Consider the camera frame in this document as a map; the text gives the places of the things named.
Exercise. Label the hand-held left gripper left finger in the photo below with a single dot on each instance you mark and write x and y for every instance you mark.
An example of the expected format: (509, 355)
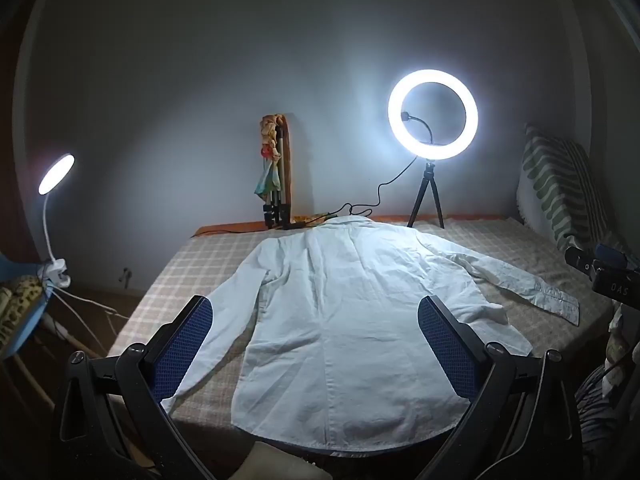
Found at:
(185, 350)

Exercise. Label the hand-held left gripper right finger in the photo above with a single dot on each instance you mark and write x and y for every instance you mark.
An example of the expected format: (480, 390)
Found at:
(445, 350)

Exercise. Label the white shirt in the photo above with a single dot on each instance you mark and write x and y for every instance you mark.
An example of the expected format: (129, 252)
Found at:
(340, 310)

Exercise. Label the beige checked blanket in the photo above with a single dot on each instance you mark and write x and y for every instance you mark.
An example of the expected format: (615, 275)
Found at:
(210, 265)

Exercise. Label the green striped pillow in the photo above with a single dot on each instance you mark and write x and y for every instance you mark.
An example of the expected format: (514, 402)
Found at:
(555, 185)

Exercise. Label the grey striped clothing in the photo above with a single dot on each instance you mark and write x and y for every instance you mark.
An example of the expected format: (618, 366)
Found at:
(600, 425)

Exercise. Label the cream cloth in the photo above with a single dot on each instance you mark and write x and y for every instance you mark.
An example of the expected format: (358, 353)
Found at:
(285, 462)

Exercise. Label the blue plastic chair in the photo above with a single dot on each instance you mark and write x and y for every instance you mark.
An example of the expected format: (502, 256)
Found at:
(30, 320)

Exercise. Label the leopard print cloth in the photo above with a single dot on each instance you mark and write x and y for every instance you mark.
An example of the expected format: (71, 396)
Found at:
(15, 305)

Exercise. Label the black mini tripod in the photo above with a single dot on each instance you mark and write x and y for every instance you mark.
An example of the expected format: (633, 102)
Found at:
(427, 175)

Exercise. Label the folded tripod stand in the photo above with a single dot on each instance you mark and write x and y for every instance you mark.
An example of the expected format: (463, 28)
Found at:
(280, 200)

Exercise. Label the colourful patterned cloth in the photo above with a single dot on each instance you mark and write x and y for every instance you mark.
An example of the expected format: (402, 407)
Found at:
(267, 175)

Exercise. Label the white clip desk lamp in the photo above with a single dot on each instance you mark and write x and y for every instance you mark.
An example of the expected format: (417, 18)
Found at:
(56, 172)

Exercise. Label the gooseneck phone holder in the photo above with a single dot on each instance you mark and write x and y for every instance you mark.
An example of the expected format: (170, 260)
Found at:
(422, 122)

